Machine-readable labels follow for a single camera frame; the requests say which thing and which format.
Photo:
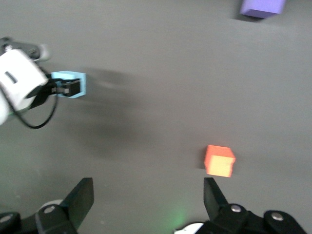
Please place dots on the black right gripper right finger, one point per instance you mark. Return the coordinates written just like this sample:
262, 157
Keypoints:
219, 212

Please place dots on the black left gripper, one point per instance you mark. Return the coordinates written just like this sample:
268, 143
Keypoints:
42, 95

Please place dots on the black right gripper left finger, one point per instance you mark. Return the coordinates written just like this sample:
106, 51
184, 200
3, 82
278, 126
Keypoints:
73, 207

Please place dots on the light blue foam block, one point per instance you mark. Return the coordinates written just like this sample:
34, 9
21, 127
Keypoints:
83, 83

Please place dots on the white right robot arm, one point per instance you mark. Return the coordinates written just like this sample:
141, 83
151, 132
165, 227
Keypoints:
190, 229

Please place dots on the orange foam block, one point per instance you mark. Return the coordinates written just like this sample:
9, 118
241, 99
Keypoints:
219, 163

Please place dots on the purple foam block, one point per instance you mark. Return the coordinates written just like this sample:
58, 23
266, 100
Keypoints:
263, 8

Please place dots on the dark grey table mat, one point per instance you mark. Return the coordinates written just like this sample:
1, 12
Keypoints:
156, 61

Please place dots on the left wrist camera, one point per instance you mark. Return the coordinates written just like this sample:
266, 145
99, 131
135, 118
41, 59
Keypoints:
36, 50

